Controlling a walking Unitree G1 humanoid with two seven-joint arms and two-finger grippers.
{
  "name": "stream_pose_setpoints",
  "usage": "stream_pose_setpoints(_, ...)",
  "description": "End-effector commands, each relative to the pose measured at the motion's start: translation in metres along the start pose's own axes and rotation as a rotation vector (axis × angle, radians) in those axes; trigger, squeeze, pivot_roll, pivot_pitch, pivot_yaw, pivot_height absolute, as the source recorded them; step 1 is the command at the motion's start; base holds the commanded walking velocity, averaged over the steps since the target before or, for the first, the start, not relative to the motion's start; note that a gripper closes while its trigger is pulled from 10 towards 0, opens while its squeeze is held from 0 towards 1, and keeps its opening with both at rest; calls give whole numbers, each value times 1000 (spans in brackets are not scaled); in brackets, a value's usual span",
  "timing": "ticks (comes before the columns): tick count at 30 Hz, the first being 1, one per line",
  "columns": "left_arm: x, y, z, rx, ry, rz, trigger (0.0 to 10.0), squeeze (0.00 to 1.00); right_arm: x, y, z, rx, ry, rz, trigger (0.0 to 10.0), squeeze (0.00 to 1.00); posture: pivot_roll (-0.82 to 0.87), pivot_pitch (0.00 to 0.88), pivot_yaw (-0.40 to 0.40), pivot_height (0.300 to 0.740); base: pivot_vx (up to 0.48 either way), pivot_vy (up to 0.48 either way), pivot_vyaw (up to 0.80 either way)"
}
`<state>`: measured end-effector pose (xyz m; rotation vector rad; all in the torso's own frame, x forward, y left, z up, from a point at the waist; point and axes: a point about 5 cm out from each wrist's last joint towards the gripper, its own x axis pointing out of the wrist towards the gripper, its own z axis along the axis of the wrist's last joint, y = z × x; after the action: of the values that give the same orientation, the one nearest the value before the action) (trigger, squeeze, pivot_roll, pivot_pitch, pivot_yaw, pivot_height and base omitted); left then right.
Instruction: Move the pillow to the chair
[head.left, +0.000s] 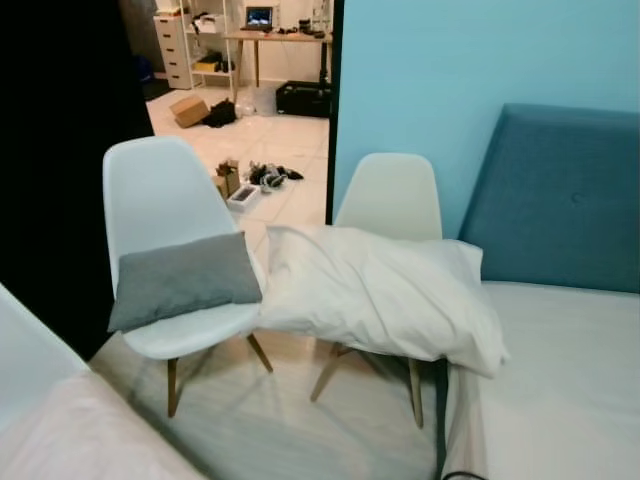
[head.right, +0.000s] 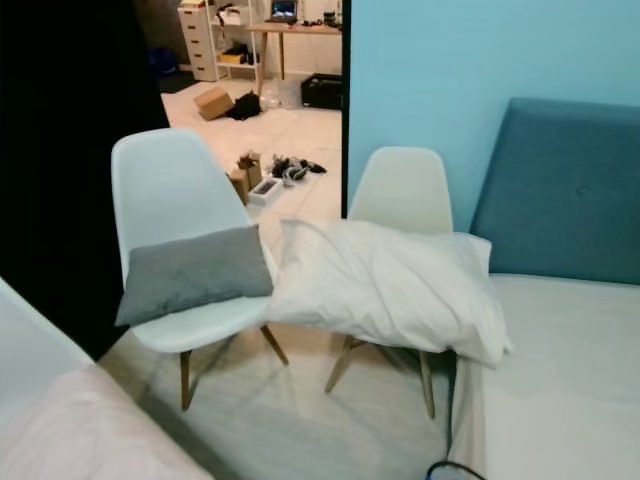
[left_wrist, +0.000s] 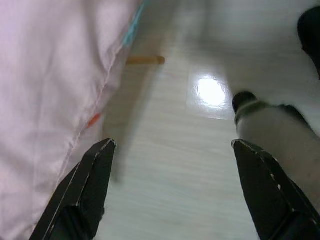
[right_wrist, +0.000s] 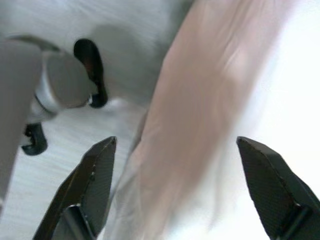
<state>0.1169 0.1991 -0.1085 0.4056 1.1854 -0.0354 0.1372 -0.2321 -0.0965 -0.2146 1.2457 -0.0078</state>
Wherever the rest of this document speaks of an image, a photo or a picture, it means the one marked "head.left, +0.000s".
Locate black door frame strip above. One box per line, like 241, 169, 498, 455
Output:
326, 0, 344, 226

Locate white plastic chair wooden legs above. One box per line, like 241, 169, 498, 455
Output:
103, 135, 274, 419

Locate white drawer cabinet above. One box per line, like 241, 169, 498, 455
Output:
154, 12, 192, 91

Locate black bag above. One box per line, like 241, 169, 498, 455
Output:
203, 100, 238, 128

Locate clear plastic bag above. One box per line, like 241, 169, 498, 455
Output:
237, 85, 277, 117

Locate black door panel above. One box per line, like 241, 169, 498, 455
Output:
0, 0, 156, 361

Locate white flat box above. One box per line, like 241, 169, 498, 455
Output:
227, 184, 261, 214

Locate grey pillow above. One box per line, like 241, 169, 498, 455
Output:
107, 232, 263, 334

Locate blue upholstered headboard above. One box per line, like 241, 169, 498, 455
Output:
458, 103, 640, 294

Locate wooden desk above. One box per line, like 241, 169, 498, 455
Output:
225, 30, 333, 89

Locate pile of black cables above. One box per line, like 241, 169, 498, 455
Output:
248, 162, 304, 193

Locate bed mattress with white sheet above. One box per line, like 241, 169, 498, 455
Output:
440, 280, 640, 480

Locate small open cardboard box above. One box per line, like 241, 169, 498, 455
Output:
213, 160, 242, 199

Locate open laptop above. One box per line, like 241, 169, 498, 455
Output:
245, 7, 275, 30

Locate black hard case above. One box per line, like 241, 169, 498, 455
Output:
276, 81, 332, 119

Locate brown cardboard box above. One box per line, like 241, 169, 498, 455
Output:
170, 96, 211, 128

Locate metal storage shelf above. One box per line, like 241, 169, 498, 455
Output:
185, 0, 242, 101

